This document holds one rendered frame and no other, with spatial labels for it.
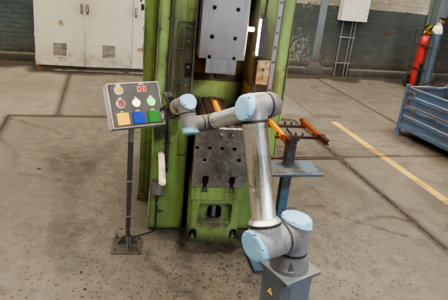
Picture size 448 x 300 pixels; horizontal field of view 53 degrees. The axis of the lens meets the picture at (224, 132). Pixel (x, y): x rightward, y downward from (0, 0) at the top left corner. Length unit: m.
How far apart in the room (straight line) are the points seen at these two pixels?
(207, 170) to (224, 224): 0.48
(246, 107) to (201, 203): 1.44
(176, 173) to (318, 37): 6.90
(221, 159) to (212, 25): 0.90
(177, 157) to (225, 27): 1.00
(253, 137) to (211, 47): 1.11
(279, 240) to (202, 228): 1.38
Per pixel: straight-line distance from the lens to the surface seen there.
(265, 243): 1.97
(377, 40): 10.47
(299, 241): 2.11
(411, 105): 6.55
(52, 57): 8.25
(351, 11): 9.85
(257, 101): 1.92
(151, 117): 2.82
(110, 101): 2.76
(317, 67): 9.87
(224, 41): 2.91
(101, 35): 8.12
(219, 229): 3.35
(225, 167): 3.11
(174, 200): 3.42
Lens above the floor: 1.90
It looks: 20 degrees down
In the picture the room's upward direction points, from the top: 6 degrees clockwise
